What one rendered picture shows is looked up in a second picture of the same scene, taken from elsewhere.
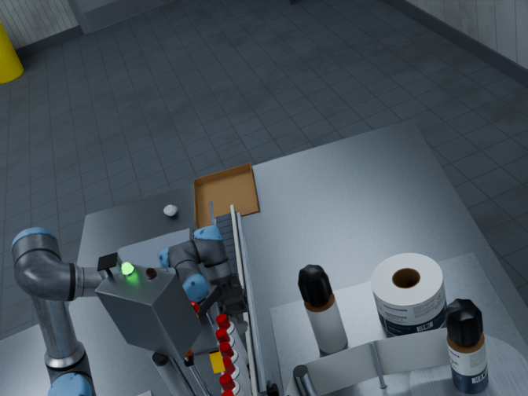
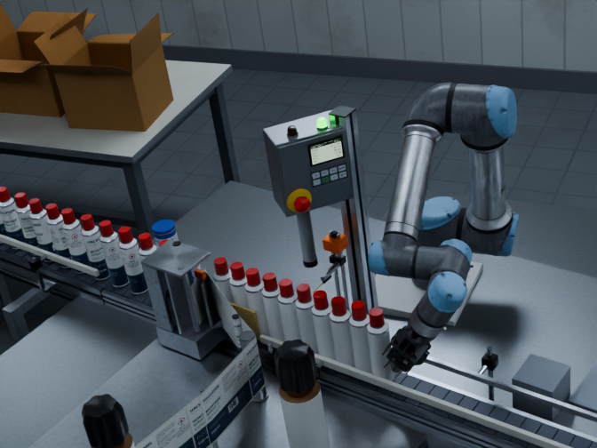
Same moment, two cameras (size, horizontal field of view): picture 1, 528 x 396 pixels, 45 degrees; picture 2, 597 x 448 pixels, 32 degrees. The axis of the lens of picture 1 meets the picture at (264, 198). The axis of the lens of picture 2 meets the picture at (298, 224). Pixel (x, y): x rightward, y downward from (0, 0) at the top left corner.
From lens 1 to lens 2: 2.66 m
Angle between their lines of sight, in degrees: 95
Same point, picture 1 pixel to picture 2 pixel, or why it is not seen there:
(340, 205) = not seen: outside the picture
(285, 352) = (349, 413)
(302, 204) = not seen: outside the picture
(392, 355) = (195, 427)
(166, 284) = (271, 140)
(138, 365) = (505, 328)
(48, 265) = (423, 100)
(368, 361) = (215, 409)
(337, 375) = (239, 390)
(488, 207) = not seen: outside the picture
